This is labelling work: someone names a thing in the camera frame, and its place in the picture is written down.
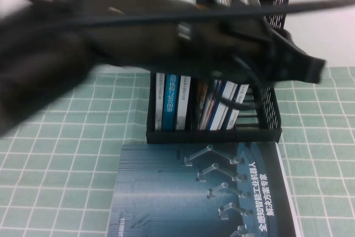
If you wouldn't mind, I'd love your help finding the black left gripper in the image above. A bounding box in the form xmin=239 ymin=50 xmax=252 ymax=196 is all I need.
xmin=191 ymin=6 xmax=327 ymax=84

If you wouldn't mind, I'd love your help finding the white automotive spine book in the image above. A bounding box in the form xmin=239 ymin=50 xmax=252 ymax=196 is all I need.
xmin=226 ymin=83 xmax=250 ymax=130

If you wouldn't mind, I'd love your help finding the thick white orange-banded book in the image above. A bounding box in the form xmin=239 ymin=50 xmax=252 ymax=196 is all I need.
xmin=176 ymin=0 xmax=196 ymax=131

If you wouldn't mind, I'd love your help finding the black mesh book holder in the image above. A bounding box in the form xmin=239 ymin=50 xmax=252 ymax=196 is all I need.
xmin=146 ymin=0 xmax=291 ymax=145

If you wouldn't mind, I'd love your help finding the blue spine book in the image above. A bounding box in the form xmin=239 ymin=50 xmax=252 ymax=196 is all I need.
xmin=163 ymin=0 xmax=187 ymax=131

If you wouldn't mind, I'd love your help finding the thin white orange-banded book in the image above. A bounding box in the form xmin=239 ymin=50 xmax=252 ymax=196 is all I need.
xmin=155 ymin=0 xmax=173 ymax=131

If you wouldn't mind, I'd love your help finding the leaning magazines stack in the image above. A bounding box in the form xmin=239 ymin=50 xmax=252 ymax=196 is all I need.
xmin=209 ymin=80 xmax=239 ymax=131

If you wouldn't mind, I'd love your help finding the orange-edged thin magazine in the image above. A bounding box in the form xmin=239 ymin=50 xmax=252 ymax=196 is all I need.
xmin=205 ymin=80 xmax=224 ymax=130

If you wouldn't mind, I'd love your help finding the dark cover photo magazine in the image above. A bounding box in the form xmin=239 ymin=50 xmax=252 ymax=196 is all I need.
xmin=196 ymin=80 xmax=211 ymax=129

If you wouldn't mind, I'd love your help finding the floppy white brochure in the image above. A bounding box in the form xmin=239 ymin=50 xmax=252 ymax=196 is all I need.
xmin=201 ymin=81 xmax=216 ymax=130

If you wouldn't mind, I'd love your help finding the blue circuit robot brochure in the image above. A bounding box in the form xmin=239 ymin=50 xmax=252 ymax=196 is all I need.
xmin=104 ymin=144 xmax=299 ymax=237

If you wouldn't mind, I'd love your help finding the green checkered tablecloth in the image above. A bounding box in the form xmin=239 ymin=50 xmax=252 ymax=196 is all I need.
xmin=0 ymin=66 xmax=355 ymax=237

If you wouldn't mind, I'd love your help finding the looped black cable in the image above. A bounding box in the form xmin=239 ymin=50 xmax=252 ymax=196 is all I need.
xmin=212 ymin=53 xmax=268 ymax=113

